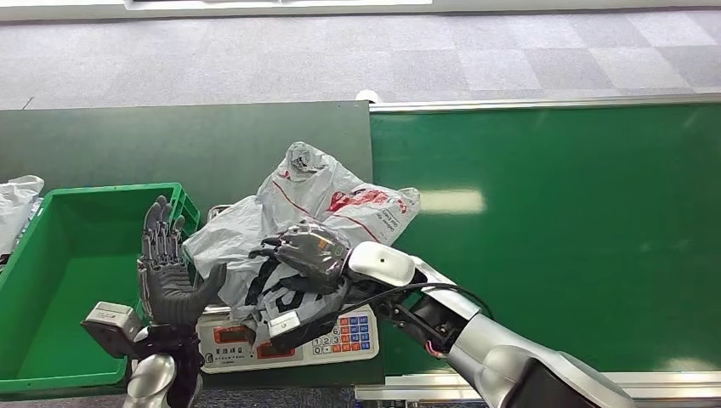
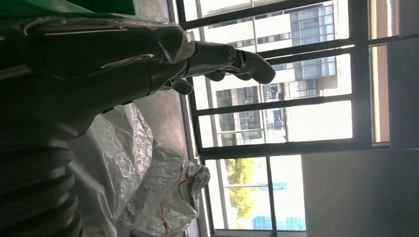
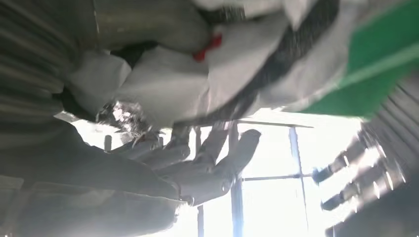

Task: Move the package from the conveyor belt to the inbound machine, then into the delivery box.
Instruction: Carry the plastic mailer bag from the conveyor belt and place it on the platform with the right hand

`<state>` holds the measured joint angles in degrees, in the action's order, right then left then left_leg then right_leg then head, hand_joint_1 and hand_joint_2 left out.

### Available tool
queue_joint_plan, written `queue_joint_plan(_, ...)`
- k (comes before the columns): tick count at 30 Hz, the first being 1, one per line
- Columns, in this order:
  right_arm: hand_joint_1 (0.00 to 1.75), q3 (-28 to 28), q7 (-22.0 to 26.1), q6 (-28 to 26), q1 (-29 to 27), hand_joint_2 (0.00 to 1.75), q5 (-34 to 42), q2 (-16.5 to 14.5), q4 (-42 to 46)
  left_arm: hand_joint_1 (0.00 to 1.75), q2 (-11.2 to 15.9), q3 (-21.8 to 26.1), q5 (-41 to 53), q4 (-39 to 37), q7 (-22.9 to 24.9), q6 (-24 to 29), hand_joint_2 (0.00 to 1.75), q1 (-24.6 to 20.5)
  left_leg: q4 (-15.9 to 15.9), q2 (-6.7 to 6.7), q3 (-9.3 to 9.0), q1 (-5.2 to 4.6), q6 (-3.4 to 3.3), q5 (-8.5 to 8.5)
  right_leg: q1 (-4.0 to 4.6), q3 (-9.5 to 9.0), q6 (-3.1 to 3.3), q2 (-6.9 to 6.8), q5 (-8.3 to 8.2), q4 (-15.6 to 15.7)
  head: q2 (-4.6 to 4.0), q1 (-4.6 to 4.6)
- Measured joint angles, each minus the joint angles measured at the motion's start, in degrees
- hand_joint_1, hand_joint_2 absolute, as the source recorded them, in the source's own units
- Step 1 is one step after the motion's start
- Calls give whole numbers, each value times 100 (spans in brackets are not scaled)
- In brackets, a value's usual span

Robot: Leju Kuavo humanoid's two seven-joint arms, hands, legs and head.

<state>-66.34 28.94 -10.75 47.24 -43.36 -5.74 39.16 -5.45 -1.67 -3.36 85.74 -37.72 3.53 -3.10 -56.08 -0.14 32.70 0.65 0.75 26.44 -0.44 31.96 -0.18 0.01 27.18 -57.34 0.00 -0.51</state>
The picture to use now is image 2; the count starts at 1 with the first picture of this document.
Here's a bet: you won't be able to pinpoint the grey poly bag black letters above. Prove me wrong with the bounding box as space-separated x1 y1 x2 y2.
67 103 211 237

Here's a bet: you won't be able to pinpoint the green plastic crate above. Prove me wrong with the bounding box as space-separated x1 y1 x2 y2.
0 0 136 19

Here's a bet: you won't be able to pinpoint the dark window frame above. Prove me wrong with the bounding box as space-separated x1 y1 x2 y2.
168 0 419 237

